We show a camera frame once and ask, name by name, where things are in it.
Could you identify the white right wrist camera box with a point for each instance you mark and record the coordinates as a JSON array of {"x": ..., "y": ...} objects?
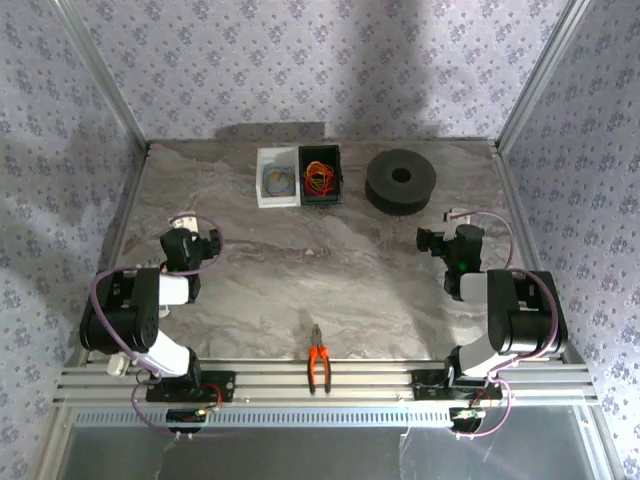
[{"x": 457, "y": 216}]

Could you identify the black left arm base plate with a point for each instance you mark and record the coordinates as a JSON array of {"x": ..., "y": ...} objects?
[{"x": 225, "y": 385}]

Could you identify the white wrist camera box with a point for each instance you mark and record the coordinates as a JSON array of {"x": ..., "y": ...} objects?
[
  {"x": 457, "y": 216},
  {"x": 184, "y": 222}
]

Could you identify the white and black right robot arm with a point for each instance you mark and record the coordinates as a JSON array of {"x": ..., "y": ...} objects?
[{"x": 520, "y": 320}]

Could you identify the aluminium frame post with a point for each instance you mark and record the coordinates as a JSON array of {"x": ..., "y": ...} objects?
[
  {"x": 106, "y": 75},
  {"x": 542, "y": 75}
]

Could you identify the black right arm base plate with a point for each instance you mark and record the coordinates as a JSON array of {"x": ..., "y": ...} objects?
[{"x": 425, "y": 387}]

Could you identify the black plastic box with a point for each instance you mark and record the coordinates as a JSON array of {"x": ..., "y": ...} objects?
[{"x": 340, "y": 165}]

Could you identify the shiny metal panel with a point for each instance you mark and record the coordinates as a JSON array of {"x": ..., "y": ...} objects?
[{"x": 300, "y": 455}]

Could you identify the aluminium rail base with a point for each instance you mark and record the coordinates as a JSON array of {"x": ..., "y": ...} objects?
[{"x": 370, "y": 372}]

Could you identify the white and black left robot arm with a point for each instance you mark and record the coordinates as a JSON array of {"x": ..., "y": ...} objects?
[{"x": 120, "y": 320}]

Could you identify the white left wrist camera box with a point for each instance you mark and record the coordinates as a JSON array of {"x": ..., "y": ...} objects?
[{"x": 184, "y": 222}]

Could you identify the white plastic box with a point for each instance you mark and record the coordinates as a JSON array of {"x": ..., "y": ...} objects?
[{"x": 261, "y": 200}]

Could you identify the aluminium side rail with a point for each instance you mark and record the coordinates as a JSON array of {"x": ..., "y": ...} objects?
[
  {"x": 506, "y": 172},
  {"x": 121, "y": 210}
]

